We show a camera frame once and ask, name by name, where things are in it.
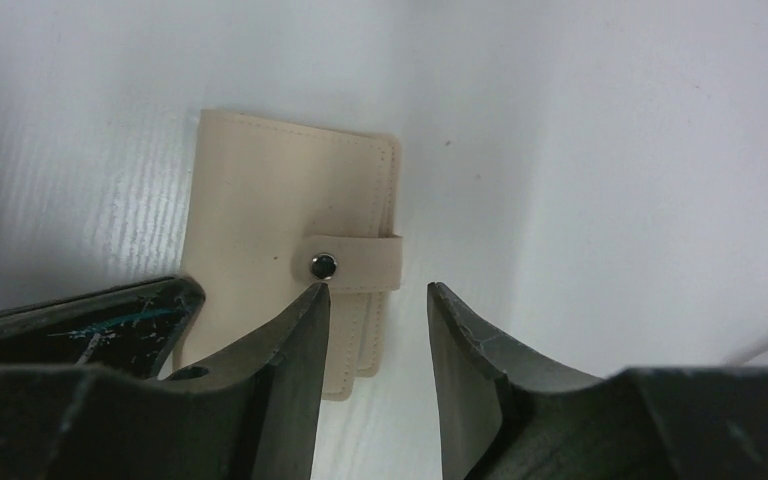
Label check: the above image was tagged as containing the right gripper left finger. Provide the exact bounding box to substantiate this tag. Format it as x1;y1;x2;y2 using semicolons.
165;283;330;479

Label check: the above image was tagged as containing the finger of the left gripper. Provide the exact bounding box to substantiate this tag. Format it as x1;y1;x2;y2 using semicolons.
0;276;206;379

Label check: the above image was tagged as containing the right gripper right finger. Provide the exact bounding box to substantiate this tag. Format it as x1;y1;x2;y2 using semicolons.
427;282;600;479

